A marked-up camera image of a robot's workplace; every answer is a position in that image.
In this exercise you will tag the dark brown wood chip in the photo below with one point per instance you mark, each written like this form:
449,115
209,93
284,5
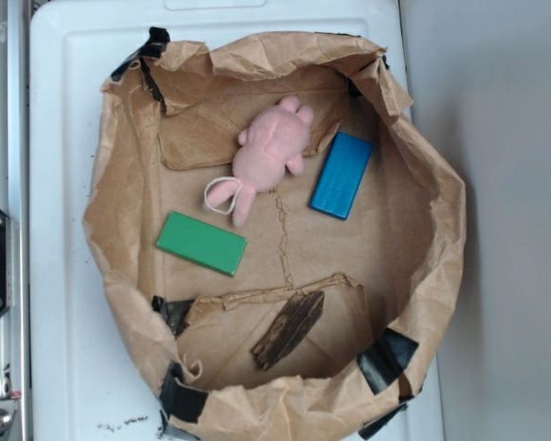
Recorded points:
289,328

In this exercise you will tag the green wooden block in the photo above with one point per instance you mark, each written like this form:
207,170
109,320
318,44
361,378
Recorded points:
201,243

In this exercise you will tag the pink plush bunny toy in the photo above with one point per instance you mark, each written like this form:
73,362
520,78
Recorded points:
270,147

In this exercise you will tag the blue wooden block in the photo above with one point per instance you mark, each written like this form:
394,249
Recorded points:
341,176

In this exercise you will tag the crumpled brown paper bag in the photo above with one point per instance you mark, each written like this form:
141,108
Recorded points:
391,272

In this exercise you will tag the white plastic bin lid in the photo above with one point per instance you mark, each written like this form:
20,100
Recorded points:
84,385

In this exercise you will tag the aluminium frame rail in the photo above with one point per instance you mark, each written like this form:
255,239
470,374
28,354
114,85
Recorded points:
15,417

